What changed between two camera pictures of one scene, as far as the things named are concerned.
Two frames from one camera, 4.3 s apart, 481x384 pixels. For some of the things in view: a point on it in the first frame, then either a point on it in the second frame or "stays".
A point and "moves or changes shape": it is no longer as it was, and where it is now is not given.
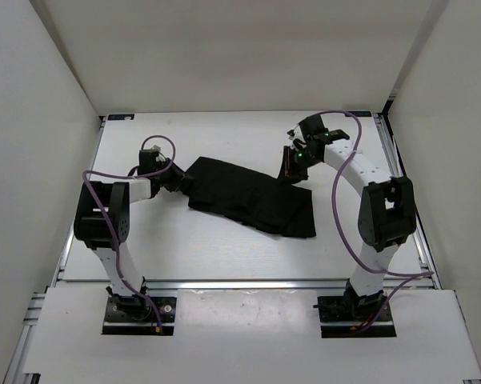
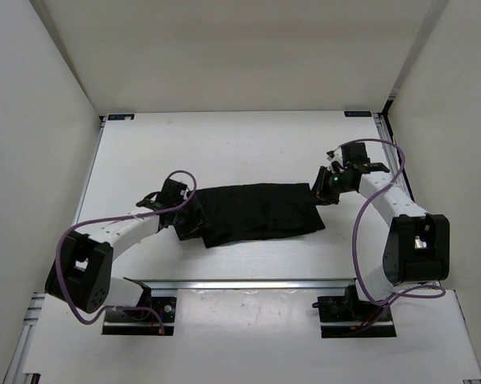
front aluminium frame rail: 95,285 stays
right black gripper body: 303,158 → 330,185
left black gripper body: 172,179 → 188,220
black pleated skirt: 252,198 moves or changes shape
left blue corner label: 114,117 stays
